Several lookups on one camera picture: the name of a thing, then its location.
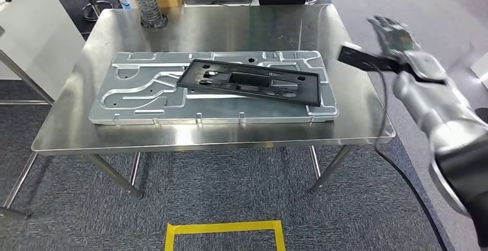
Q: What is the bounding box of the grey metal fixture plate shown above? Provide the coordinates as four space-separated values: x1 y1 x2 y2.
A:
88 50 340 126

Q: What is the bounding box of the white box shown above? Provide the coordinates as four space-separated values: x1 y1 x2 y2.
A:
471 61 488 84

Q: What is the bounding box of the stainless steel table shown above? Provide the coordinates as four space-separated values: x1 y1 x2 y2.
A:
0 26 55 220

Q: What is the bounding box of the grey ribbed flexible hose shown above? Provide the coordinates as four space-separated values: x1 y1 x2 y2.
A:
127 0 169 29

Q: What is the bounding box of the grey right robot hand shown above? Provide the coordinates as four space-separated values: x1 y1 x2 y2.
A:
367 14 420 61

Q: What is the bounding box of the white cabinet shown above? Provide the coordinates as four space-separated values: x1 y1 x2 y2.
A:
0 0 86 101

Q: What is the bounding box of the black camera cable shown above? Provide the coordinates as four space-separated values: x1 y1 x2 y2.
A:
371 64 449 251

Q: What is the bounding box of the black plastic mounting plate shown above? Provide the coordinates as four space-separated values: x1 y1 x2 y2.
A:
176 59 322 108

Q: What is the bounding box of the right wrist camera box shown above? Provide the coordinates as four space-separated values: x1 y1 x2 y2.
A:
337 42 405 74

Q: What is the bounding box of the stainless steel workbench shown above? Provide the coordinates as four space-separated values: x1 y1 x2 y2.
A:
31 3 397 199

